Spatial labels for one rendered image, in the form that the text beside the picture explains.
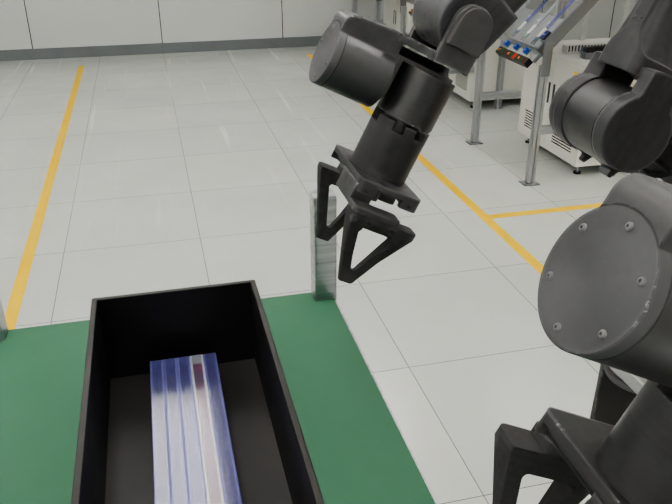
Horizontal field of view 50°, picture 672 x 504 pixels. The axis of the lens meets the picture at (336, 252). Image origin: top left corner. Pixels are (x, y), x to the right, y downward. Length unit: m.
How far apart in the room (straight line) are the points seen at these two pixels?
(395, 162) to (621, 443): 0.40
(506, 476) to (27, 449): 0.53
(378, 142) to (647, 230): 0.43
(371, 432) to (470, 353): 1.85
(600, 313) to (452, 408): 2.08
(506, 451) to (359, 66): 0.37
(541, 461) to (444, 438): 1.83
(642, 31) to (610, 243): 0.51
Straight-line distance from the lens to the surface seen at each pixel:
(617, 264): 0.27
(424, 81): 0.67
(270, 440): 0.74
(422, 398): 2.37
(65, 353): 0.93
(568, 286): 0.29
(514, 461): 0.40
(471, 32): 0.65
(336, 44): 0.64
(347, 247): 0.66
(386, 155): 0.67
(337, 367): 0.85
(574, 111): 0.78
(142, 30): 7.60
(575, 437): 0.37
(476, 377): 2.49
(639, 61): 0.76
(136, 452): 0.75
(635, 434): 0.34
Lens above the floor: 1.44
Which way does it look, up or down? 26 degrees down
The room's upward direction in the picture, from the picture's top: straight up
